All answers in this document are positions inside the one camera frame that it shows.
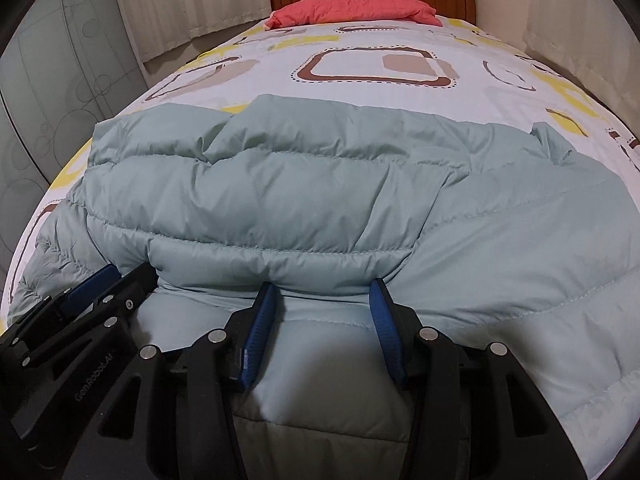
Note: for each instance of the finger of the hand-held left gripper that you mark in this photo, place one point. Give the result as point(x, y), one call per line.
point(92, 285)
point(127, 287)

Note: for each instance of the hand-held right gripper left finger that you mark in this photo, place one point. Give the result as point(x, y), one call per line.
point(257, 330)

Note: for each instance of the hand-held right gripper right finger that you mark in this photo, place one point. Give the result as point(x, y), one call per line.
point(385, 330)

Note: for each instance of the light green puffer jacket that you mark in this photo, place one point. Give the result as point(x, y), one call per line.
point(300, 195)

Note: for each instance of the glass sliding wardrobe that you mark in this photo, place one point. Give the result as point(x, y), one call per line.
point(60, 85)

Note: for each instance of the bed with patterned sheet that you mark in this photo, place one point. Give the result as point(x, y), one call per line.
point(280, 75)

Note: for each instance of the cream curtain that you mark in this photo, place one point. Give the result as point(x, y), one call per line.
point(200, 0)
point(565, 20)

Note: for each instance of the pink folded quilt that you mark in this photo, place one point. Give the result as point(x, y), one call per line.
point(350, 10)

